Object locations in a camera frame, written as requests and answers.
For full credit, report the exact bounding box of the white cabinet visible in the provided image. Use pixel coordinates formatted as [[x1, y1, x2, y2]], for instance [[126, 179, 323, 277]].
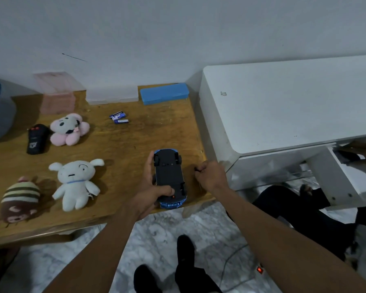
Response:
[[199, 54, 366, 210]]

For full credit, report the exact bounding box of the pink transparent case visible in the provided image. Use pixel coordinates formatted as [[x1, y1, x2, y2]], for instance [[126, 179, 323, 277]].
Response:
[[33, 72, 86, 116]]

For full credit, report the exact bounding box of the person's leg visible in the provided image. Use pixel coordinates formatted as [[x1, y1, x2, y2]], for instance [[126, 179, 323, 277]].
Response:
[[133, 265, 162, 293], [174, 234, 223, 293], [253, 186, 356, 261]]

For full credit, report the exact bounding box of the person's right forearm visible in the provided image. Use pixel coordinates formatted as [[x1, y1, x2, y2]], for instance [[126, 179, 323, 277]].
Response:
[[212, 186, 366, 293]]

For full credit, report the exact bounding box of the pink flower plush toy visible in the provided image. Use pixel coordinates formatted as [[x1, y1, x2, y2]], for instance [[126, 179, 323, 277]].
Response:
[[50, 113, 91, 147]]

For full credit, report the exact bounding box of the white dog plush toy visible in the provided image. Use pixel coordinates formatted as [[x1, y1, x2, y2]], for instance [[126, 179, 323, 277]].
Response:
[[48, 158, 105, 212]]

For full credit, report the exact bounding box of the person's left leg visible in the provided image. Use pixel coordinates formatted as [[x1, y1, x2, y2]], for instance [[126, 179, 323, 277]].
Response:
[[133, 265, 162, 293]]

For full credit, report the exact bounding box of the clear plastic case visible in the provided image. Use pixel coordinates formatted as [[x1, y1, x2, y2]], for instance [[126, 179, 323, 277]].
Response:
[[85, 86, 139, 106]]

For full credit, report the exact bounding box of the blue plastic case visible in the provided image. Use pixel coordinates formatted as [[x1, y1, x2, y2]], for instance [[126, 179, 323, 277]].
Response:
[[139, 83, 190, 106]]

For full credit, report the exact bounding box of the person's right leg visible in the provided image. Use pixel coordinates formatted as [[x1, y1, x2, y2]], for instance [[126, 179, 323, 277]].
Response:
[[174, 234, 223, 293]]

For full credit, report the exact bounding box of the person's left forearm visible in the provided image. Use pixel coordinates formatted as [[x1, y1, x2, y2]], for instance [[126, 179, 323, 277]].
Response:
[[42, 203, 141, 293]]

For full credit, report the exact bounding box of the blue toy car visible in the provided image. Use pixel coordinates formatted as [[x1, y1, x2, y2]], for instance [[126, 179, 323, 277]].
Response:
[[152, 148, 188, 210]]

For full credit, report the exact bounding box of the wooden table leg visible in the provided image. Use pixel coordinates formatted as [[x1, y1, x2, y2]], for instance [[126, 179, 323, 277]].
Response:
[[183, 204, 202, 219]]

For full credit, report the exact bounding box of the black remote control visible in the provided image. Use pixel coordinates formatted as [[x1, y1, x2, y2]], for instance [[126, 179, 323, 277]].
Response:
[[26, 124, 51, 155]]

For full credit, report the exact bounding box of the person's left hand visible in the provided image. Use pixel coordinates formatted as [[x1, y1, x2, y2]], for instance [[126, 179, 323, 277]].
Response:
[[128, 151, 175, 220]]

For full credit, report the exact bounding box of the grey floor cable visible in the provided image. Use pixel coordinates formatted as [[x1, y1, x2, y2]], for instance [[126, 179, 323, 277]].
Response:
[[221, 244, 260, 284]]

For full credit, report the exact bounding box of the person's right hand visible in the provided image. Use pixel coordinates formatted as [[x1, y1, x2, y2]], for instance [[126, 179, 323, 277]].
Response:
[[194, 160, 229, 199]]

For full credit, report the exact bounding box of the brown striped plush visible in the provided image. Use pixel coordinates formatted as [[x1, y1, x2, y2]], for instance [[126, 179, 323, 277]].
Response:
[[0, 176, 42, 228]]

